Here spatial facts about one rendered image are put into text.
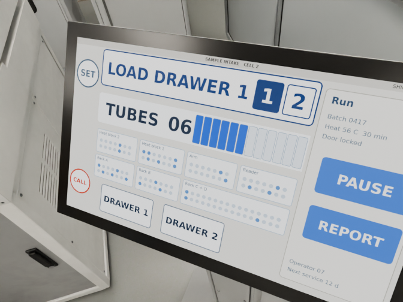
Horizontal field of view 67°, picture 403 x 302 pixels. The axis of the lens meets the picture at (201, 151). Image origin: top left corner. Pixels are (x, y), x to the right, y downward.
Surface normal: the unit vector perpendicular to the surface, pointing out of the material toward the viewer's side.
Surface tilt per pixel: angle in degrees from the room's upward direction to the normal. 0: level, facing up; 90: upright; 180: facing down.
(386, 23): 90
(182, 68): 50
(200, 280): 5
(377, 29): 90
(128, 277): 0
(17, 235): 90
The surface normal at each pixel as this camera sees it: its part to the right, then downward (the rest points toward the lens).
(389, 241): -0.36, 0.16
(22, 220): 0.26, 0.73
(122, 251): -0.11, -0.63
